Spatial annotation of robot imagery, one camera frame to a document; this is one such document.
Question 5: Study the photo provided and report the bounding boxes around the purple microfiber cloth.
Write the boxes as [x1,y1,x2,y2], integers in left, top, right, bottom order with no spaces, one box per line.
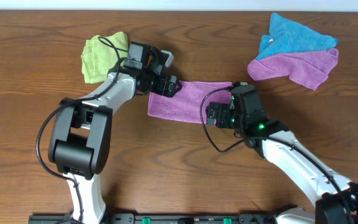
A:
[147,82,232,124]

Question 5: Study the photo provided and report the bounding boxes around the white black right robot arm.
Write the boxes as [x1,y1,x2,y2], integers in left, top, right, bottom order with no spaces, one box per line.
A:
[200,103,358,223]

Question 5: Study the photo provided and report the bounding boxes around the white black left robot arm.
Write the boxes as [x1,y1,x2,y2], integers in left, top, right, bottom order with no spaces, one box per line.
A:
[48,68,182,223]

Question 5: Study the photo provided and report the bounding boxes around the folded green cloth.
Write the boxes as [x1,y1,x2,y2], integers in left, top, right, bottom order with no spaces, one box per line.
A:
[81,32,129,84]

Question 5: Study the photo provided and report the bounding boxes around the blue cloth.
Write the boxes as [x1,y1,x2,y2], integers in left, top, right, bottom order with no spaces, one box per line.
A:
[256,12,338,60]

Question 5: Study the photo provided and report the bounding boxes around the crumpled purple cloth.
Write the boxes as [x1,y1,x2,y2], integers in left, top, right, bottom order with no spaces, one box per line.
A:
[247,48,339,90]

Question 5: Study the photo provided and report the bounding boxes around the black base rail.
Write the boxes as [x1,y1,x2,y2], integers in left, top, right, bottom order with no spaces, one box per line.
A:
[28,212,279,224]

